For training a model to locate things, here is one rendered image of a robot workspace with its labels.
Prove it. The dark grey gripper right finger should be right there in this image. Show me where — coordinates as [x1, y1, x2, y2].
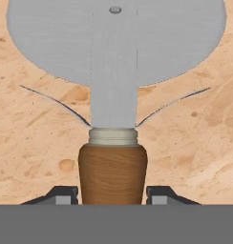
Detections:
[145, 185, 202, 206]

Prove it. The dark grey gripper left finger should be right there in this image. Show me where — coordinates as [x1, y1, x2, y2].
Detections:
[20, 185, 79, 206]

